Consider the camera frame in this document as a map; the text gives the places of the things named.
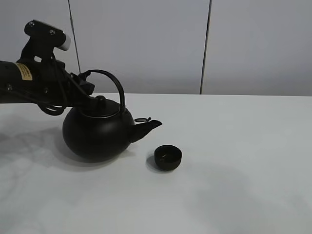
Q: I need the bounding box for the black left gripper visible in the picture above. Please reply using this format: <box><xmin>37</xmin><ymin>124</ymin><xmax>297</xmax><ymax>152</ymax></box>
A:
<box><xmin>0</xmin><ymin>60</ymin><xmax>99</xmax><ymax>113</ymax></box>

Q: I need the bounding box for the black round teapot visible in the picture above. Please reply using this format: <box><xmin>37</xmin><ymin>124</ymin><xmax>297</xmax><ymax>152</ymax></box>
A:
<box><xmin>62</xmin><ymin>69</ymin><xmax>162</xmax><ymax>161</ymax></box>

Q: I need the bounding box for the small black teacup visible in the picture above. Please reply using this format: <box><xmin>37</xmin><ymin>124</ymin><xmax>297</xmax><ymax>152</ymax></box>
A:
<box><xmin>154</xmin><ymin>145</ymin><xmax>183</xmax><ymax>171</ymax></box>

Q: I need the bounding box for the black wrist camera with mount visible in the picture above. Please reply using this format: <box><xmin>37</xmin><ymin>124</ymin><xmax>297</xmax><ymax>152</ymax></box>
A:
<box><xmin>20</xmin><ymin>19</ymin><xmax>71</xmax><ymax>61</ymax></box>

